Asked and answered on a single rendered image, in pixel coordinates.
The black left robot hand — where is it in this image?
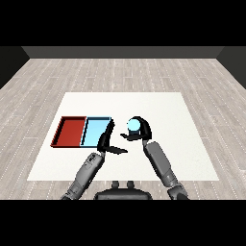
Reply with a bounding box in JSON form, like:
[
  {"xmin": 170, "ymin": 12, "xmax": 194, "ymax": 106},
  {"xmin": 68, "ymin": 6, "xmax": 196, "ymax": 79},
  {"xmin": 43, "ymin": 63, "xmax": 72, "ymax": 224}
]
[{"xmin": 96, "ymin": 120, "xmax": 129, "ymax": 156}]

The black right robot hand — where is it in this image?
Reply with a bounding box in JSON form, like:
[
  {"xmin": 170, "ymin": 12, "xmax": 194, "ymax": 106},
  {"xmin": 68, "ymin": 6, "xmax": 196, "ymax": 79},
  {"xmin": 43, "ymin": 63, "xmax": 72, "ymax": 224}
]
[{"xmin": 119, "ymin": 115, "xmax": 153, "ymax": 142}]

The blue can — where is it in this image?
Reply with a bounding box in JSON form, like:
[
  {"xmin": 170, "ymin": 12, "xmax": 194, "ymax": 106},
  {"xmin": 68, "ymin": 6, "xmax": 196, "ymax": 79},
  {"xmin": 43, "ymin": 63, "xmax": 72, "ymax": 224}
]
[{"xmin": 127, "ymin": 118, "xmax": 141, "ymax": 135}]

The light blue open box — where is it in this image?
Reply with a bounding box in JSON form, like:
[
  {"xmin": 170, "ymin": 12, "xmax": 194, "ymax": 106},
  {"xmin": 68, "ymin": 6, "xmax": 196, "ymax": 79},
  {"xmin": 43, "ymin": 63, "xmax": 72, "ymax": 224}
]
[{"xmin": 79, "ymin": 116, "xmax": 112, "ymax": 149}]

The red open box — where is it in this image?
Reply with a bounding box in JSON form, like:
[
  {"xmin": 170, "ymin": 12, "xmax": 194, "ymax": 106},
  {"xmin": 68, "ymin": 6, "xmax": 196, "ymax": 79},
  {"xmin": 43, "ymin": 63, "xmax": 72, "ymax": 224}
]
[{"xmin": 50, "ymin": 115, "xmax": 87, "ymax": 149}]

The dark grey robot body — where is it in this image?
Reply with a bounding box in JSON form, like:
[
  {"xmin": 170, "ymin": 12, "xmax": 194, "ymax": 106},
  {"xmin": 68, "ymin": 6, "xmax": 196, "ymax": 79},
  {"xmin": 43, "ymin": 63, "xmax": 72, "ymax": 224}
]
[{"xmin": 93, "ymin": 180, "xmax": 154, "ymax": 201}]

